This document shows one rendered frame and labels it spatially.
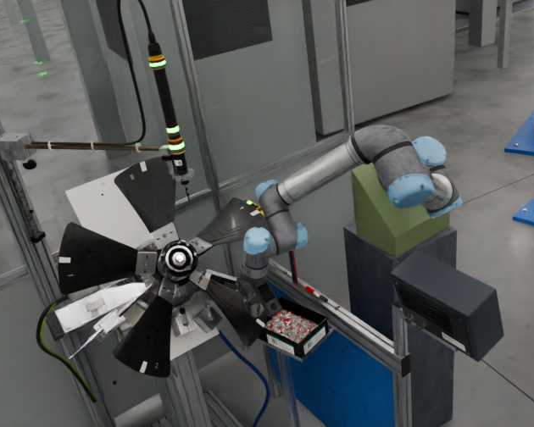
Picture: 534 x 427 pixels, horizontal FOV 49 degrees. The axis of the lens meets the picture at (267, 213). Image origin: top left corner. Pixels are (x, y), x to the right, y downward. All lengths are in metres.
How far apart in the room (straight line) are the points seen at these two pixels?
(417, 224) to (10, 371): 1.76
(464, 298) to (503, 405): 1.50
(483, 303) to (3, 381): 1.98
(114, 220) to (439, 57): 4.70
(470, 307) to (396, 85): 4.65
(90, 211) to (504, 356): 2.13
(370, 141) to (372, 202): 0.51
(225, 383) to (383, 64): 3.71
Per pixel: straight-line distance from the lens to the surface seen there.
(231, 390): 3.09
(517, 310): 3.50
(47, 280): 2.40
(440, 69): 6.35
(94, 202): 2.15
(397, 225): 2.07
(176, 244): 1.85
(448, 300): 1.53
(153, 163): 1.95
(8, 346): 2.68
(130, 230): 2.13
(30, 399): 2.85
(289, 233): 1.70
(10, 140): 2.11
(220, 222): 2.00
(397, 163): 1.55
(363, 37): 5.68
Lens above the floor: 2.18
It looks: 29 degrees down
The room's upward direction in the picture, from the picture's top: 9 degrees counter-clockwise
